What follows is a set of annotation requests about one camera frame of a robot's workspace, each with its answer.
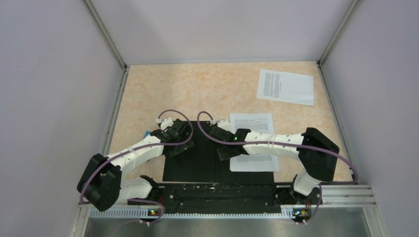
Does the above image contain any teal folder black inside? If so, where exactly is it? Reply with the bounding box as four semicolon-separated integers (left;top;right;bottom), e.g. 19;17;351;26
163;121;274;185

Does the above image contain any printed paper stack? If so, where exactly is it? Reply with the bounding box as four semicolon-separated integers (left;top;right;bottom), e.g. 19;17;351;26
229;113;280;173

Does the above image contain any single printed paper sheet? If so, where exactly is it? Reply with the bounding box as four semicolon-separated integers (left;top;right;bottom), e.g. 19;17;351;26
256;69;314;106

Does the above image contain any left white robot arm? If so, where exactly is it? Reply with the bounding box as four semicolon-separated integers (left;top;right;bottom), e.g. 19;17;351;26
77;118;194;211

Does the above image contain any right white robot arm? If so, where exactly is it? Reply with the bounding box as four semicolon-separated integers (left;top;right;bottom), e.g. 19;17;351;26
209;126;339;203

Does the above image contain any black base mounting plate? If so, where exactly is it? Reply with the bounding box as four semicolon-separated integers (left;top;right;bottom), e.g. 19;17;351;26
127;183;322;216

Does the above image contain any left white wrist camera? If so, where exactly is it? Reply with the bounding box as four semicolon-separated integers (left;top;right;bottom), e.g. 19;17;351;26
156;117;174;130

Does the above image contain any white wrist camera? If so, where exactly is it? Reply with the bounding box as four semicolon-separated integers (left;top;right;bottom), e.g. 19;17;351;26
156;117;174;130
210;119;233;132

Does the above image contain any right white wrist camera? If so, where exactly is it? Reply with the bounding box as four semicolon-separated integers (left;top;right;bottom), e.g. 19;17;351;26
210;119;233;132

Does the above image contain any aluminium frame rail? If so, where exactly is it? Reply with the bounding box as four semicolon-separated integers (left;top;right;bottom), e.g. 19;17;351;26
82;183;376;220

